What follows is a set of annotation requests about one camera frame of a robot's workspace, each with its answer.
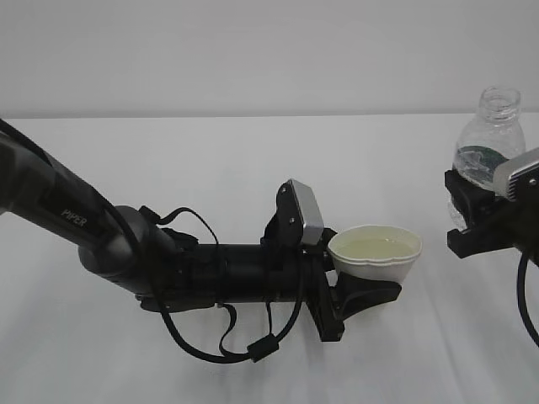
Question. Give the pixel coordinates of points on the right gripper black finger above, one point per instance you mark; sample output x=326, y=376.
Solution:
x=469, y=204

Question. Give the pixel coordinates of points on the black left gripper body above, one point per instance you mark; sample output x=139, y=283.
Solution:
x=303, y=268

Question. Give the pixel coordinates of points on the clear green-label water bottle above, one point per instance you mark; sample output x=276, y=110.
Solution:
x=494, y=135

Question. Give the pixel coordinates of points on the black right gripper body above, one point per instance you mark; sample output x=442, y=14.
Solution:
x=505, y=225

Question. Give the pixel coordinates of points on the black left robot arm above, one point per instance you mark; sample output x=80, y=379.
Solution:
x=170, y=271

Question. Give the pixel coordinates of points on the white paper cup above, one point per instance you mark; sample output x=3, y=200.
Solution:
x=373, y=252

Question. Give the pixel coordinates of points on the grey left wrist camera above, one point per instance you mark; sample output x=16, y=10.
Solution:
x=297, y=221

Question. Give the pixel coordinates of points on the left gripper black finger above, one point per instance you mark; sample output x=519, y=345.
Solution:
x=354, y=295

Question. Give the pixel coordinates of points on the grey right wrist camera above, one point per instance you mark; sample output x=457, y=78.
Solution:
x=517, y=177

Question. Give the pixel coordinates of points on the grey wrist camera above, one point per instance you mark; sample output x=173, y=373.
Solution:
x=297, y=221
x=517, y=177

